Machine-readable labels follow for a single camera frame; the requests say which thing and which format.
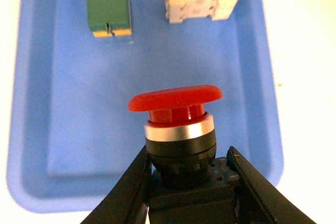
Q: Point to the blue plastic tray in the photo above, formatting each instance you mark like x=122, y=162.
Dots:
x=72, y=135

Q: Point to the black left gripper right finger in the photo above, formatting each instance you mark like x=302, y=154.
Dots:
x=256, y=199

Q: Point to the red emergency stop button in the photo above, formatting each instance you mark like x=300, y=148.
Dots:
x=189, y=184

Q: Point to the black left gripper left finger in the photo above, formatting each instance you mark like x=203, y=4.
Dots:
x=127, y=202

